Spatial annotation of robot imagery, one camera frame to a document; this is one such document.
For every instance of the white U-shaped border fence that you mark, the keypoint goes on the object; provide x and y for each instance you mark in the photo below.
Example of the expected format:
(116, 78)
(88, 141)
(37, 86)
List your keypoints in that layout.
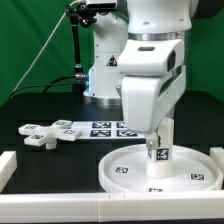
(106, 207)

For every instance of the white marker plate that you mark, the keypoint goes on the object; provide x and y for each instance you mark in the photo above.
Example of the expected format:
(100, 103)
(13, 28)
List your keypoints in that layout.
(104, 130)

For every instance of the white cross-shaped table base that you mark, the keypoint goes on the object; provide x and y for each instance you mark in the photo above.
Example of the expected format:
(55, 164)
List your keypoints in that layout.
(37, 135)

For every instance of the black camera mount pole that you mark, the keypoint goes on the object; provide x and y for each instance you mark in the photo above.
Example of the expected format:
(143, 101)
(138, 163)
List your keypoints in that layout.
(79, 16)

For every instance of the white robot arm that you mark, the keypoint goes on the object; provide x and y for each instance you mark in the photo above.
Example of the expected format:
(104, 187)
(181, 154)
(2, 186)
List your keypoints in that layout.
(118, 21)

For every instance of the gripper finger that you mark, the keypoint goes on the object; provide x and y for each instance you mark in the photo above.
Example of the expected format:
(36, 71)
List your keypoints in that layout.
(153, 141)

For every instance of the white round table top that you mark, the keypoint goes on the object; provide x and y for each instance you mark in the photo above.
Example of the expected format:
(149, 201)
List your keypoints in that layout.
(129, 169)

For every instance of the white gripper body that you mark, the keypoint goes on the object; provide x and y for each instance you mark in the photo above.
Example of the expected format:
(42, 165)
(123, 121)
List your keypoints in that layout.
(154, 80)

